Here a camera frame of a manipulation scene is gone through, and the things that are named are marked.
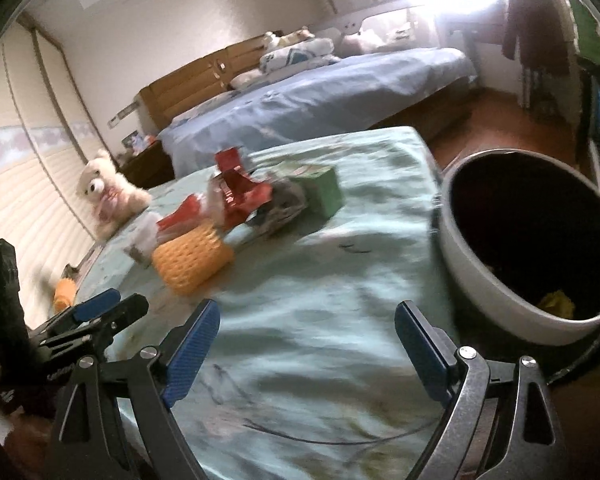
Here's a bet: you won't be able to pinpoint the photo frame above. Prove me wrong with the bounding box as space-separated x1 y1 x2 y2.
122 130 148 153

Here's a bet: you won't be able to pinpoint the white pillow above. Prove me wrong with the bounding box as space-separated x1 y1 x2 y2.
229 67 266 92

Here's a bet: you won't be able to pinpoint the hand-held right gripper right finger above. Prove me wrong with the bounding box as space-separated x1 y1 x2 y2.
395 300 570 480

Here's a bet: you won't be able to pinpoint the red foil snack bag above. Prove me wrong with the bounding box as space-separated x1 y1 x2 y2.
207 147 273 231

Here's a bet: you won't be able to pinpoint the bed with blue sheet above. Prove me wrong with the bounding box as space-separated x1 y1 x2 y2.
157 46 481 178

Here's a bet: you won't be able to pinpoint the white trash bin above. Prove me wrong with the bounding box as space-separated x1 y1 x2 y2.
437 149 600 347

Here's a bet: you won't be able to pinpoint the light green printed bedsheet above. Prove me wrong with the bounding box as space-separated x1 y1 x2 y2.
72 126 461 480

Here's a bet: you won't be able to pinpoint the green cloth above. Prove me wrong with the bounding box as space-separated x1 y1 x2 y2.
572 0 600 56

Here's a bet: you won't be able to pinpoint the wooden headboard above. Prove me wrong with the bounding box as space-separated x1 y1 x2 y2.
139 30 286 133

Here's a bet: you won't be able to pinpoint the pink plush toy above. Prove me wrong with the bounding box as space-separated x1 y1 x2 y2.
342 30 381 51

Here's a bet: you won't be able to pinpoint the black cable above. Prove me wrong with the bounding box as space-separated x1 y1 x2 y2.
545 305 600 386

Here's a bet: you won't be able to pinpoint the orange item on floor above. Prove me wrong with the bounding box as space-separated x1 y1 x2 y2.
52 275 78 311

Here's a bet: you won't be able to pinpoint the wooden nightstand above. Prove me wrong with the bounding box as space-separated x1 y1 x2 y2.
117 139 176 188

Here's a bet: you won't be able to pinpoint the plush toys on headboard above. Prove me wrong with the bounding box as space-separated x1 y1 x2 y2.
264 27 316 51

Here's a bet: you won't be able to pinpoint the white bed guard rail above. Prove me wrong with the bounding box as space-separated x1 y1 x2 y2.
312 0 426 41

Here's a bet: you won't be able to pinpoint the yellow item in bin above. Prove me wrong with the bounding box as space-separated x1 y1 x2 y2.
537 290 576 318

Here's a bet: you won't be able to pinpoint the silver wrapper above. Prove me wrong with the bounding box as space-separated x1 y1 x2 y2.
247 177 311 238

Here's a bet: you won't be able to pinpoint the green drink carton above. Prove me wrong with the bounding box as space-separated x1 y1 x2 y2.
275 162 343 219

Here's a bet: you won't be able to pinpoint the wall switch panel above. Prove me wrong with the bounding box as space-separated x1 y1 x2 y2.
107 105 136 126

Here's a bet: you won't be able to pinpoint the cream teddy bear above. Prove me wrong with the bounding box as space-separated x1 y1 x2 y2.
75 149 153 240

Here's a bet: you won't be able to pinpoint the folded white and blue quilt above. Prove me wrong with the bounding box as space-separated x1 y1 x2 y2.
259 37 341 72

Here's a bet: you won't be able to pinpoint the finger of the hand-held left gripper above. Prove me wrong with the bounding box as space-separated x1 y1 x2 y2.
46 288 123 337
45 296 150 359

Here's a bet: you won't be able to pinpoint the dark hanging clothes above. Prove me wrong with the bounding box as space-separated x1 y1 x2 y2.
501 0 571 68

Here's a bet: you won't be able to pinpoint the black rack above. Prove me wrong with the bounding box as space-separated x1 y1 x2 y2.
575 55 600 186

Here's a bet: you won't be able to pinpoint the striped hanging cloth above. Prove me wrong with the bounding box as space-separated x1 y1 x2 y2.
520 65 551 111

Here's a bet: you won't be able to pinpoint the yellow foam fruit net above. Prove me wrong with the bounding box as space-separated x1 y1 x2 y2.
151 222 236 296

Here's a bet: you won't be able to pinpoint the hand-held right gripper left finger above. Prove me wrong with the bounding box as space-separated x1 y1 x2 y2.
42 298 222 480

